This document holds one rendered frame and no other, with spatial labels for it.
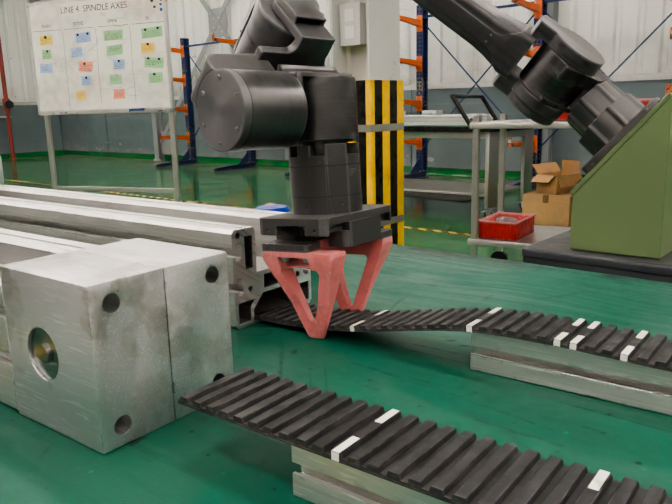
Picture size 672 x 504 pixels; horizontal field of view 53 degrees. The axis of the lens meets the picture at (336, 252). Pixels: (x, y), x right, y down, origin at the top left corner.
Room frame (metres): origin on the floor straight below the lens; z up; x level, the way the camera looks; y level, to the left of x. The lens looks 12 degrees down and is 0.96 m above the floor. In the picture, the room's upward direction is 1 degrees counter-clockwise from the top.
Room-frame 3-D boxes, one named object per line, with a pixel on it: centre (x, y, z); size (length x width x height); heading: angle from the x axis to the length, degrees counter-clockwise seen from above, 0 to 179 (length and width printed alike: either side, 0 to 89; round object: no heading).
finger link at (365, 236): (0.55, 0.00, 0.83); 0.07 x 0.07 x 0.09; 56
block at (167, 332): (0.41, 0.13, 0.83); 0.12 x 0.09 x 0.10; 143
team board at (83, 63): (6.27, 2.06, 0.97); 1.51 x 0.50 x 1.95; 69
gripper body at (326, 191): (0.54, 0.01, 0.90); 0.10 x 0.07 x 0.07; 146
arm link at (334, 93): (0.54, 0.01, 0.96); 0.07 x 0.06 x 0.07; 135
